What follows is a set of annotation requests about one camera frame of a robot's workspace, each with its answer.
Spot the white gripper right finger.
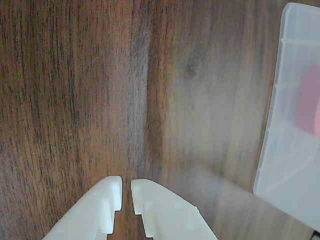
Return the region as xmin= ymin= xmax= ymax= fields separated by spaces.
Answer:
xmin=130 ymin=178 xmax=219 ymax=240

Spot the clear plastic box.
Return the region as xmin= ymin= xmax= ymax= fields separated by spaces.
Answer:
xmin=252 ymin=2 xmax=320 ymax=232

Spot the red tape roll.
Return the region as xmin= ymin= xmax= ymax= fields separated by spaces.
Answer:
xmin=296 ymin=63 xmax=320 ymax=138

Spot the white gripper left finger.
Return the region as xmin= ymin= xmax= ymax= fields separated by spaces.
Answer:
xmin=42 ymin=175 xmax=123 ymax=240

